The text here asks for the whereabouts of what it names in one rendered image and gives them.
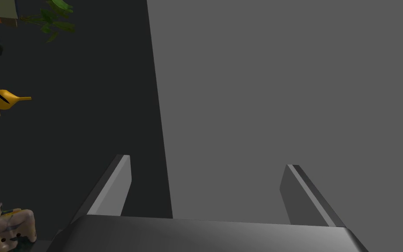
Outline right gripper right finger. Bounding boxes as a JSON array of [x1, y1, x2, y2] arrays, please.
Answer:
[[279, 164, 346, 228]]

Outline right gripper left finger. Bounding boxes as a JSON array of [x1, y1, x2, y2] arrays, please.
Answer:
[[70, 154, 132, 224]]

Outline pale multicoloured blocky object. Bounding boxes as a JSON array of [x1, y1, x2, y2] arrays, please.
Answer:
[[0, 203, 38, 252]]

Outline yellow watering can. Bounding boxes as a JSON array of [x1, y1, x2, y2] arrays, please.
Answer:
[[0, 89, 32, 111]]

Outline green potted plant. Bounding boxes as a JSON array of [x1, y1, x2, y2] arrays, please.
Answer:
[[20, 0, 76, 44]]

